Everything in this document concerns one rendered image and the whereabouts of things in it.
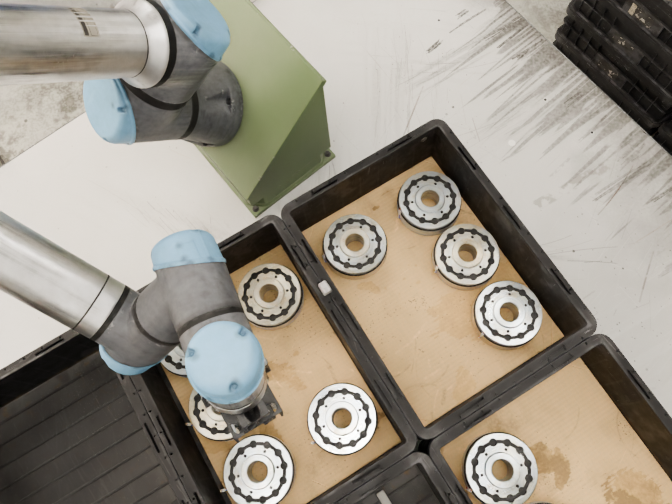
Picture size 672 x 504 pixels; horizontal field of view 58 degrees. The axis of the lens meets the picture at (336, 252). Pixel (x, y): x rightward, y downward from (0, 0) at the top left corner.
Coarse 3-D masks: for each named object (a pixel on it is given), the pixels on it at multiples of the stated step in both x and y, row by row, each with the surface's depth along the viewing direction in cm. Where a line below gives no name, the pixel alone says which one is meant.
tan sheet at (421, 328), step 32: (384, 192) 103; (320, 224) 102; (384, 224) 102; (480, 224) 101; (320, 256) 101; (416, 256) 100; (352, 288) 99; (384, 288) 98; (416, 288) 98; (448, 288) 98; (480, 288) 98; (384, 320) 97; (416, 320) 97; (448, 320) 96; (512, 320) 96; (544, 320) 96; (384, 352) 95; (416, 352) 95; (448, 352) 95; (480, 352) 95; (512, 352) 94; (416, 384) 94; (448, 384) 93; (480, 384) 93
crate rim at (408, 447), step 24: (264, 216) 93; (240, 240) 92; (288, 240) 91; (144, 288) 90; (336, 312) 88; (360, 360) 85; (144, 384) 86; (384, 384) 84; (168, 432) 84; (408, 432) 82; (384, 456) 81; (192, 480) 82; (360, 480) 81
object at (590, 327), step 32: (416, 128) 96; (448, 128) 95; (320, 192) 93; (288, 224) 92; (512, 224) 90; (544, 256) 88; (352, 320) 88; (512, 384) 83; (416, 416) 83; (448, 416) 82
